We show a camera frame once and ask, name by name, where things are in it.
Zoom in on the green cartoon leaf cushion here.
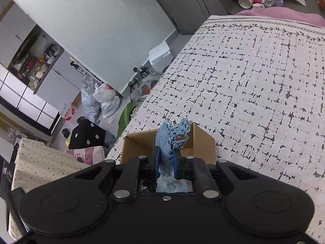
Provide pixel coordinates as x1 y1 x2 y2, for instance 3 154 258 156
116 102 136 139

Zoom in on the black polka dot cushion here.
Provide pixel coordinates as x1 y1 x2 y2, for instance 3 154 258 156
68 118 106 149

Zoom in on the red white bottle pack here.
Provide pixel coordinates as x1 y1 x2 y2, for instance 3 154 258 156
59 103 77 121

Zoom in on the yellow tape roll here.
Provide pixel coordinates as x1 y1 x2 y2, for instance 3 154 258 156
238 0 253 9

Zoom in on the grey plastic bag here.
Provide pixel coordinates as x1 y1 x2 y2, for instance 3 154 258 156
81 86 101 123

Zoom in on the clear plastic bag on floor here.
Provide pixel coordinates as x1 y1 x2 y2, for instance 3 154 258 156
130 73 162 106

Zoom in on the dark grey wardrobe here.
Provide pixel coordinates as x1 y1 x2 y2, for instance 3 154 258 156
156 0 232 35

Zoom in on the white red plastic bag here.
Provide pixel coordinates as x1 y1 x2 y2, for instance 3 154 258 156
93 83 116 103

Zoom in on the cream dotted cushion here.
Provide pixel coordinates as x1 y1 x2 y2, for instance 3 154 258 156
8 138 92 241

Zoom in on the white black patterned blanket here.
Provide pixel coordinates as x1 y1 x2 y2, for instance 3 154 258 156
105 15 325 243

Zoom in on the white foam box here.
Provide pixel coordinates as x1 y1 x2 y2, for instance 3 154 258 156
149 41 174 72

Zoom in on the blue denim pouch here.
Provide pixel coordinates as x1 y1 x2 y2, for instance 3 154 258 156
155 117 191 177

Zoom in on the brown cardboard box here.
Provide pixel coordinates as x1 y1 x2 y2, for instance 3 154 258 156
120 122 217 164

